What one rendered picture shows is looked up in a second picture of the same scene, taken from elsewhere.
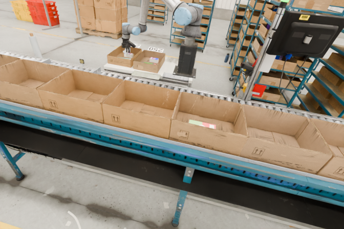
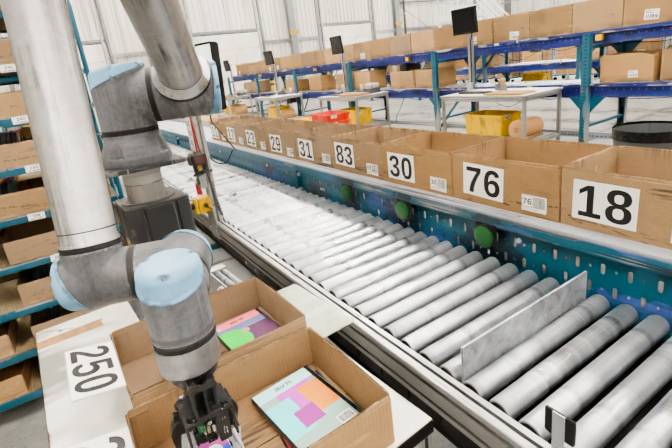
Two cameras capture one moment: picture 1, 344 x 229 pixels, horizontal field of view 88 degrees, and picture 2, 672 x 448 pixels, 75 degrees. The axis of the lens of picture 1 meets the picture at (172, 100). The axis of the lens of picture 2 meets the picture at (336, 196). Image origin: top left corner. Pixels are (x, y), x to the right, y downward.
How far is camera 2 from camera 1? 2.62 m
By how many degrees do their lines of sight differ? 109
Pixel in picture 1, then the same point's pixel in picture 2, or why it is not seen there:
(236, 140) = (382, 134)
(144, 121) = (455, 145)
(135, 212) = not seen: hidden behind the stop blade
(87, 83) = (524, 190)
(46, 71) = (644, 204)
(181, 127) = not seen: hidden behind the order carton
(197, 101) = (364, 152)
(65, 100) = (560, 150)
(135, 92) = (434, 171)
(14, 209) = not seen: outside the picture
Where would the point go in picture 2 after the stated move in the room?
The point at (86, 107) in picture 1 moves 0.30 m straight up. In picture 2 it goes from (526, 151) to (527, 65)
